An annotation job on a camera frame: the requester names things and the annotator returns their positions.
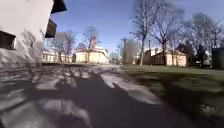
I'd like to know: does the grey leafless tree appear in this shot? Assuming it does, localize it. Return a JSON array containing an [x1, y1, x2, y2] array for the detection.
[[120, 38, 139, 65]]

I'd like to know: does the yellow building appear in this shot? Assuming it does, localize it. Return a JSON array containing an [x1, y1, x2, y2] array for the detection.
[[73, 46, 110, 65]]

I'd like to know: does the tall bare tree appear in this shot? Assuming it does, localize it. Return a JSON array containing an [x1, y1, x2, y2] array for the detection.
[[151, 6, 184, 67], [129, 0, 161, 68]]

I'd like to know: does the grey asphalt path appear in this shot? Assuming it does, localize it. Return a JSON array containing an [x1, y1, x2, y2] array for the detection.
[[0, 63, 201, 128]]

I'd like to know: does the long low pale building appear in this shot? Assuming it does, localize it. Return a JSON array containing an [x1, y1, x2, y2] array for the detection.
[[41, 49, 74, 64]]

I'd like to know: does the yellow house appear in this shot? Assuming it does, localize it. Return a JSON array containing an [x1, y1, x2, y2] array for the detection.
[[143, 48, 188, 68]]

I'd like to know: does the grass ground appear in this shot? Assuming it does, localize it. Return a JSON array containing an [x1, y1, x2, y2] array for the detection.
[[121, 63, 224, 128]]

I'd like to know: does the group of trees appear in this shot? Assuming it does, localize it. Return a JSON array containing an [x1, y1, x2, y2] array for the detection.
[[179, 13, 224, 66]]

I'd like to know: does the white building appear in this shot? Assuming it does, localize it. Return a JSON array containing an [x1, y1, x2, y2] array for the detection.
[[0, 0, 68, 69]]

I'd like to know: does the dark shed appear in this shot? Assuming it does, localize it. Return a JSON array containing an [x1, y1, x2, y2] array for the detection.
[[210, 47, 224, 70]]

